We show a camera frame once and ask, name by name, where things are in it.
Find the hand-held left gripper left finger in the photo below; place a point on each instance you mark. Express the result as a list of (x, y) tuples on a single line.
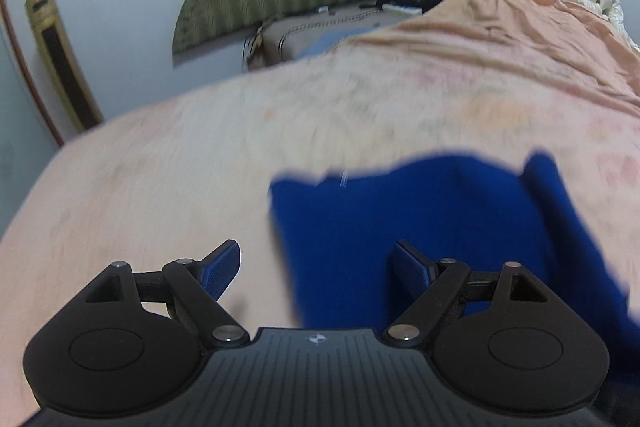
[(220, 268)]

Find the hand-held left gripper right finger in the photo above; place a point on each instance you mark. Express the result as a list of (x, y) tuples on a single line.
[(412, 268)]

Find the blue knit sweater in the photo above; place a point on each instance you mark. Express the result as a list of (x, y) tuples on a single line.
[(380, 227)]

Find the pink bed sheet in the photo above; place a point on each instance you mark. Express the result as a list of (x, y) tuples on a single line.
[(200, 147)]

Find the brown suitcase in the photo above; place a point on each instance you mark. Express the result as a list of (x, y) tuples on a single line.
[(285, 39)]

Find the grey-blue cloth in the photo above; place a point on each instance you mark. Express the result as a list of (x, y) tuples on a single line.
[(330, 41)]

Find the gold tower air conditioner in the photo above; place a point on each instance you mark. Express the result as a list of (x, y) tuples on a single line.
[(62, 57)]

